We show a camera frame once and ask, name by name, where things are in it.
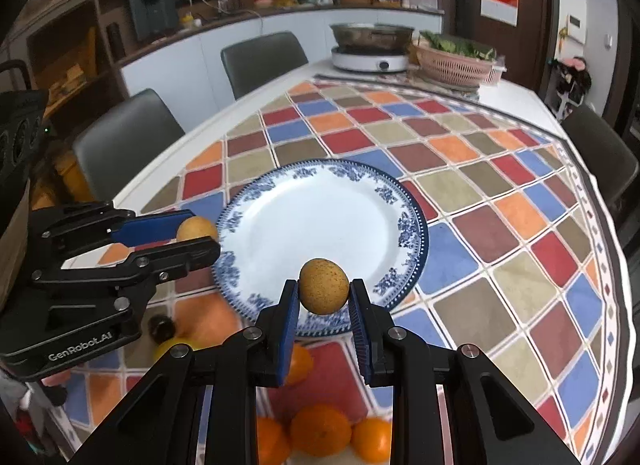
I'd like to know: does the small brown fruit front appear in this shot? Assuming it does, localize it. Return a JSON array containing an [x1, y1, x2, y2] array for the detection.
[[176, 216, 218, 242]]

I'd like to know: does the small brown fruit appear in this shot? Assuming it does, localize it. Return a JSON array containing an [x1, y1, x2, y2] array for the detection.
[[298, 258, 349, 315], [176, 216, 218, 242]]

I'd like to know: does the small orange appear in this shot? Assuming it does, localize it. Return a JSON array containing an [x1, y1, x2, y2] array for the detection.
[[350, 417, 393, 464], [285, 344, 314, 386]]

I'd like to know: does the dark plum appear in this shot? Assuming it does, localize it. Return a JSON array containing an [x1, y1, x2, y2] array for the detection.
[[148, 315, 176, 346]]

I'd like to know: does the large orange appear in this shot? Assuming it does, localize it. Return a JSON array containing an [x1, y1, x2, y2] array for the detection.
[[290, 404, 352, 457]]

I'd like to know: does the yellow pear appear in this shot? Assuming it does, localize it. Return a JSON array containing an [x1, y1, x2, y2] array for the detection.
[[153, 337, 198, 363]]

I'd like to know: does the white kitchen counter cabinet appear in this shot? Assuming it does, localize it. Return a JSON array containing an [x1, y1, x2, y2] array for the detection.
[[120, 8, 444, 132]]

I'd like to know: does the near left grey chair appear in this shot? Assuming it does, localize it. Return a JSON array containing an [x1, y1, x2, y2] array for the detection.
[[73, 89, 184, 200]]

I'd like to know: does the grey chair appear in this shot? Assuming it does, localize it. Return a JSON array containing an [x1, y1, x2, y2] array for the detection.
[[220, 32, 308, 100], [73, 89, 184, 200], [561, 105, 639, 206]]

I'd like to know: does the blue white porcelain plate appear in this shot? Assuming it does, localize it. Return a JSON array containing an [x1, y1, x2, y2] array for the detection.
[[213, 159, 430, 321]]

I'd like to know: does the far left grey chair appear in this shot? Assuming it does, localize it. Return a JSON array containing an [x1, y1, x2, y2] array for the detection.
[[220, 32, 308, 100]]

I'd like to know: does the black water dispenser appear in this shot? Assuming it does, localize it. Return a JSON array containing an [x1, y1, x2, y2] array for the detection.
[[128, 0, 179, 42]]

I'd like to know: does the white induction cooker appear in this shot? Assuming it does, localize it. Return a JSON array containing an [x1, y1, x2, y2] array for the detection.
[[331, 47, 409, 74]]

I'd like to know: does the pink basket of greens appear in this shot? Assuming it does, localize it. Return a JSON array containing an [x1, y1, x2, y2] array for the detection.
[[411, 30, 506, 89]]

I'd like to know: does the steel pan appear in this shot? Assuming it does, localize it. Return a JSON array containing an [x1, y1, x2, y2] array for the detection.
[[330, 23, 414, 51]]

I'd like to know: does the right grey chair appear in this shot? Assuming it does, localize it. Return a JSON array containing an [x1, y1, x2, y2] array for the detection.
[[561, 105, 639, 206]]

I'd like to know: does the pink black stroller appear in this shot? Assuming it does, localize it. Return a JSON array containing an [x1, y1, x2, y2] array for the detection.
[[544, 56, 592, 122]]

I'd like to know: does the dark wooden door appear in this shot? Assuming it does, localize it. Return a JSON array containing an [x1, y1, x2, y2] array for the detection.
[[444, 0, 560, 93]]

